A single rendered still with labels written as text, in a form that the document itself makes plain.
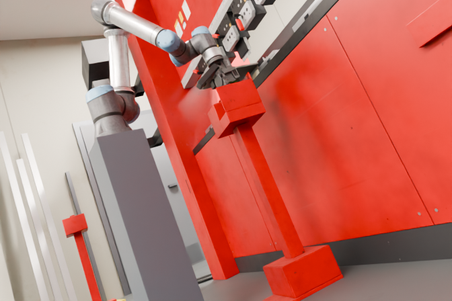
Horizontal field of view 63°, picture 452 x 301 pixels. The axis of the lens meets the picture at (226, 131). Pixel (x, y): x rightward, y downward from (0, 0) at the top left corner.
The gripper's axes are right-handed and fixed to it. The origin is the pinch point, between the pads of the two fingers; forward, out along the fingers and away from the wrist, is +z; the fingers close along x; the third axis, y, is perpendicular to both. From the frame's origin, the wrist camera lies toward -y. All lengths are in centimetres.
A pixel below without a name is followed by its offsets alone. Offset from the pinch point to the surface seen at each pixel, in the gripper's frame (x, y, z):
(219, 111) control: 4.5, -4.3, -0.6
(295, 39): -21.9, 25.3, -8.8
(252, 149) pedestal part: 2.1, -0.2, 19.4
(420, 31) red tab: -65, 26, 18
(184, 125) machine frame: 117, 14, -31
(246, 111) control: -4.9, 1.8, 5.8
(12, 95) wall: 329, -100, -202
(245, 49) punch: 31, 36, -34
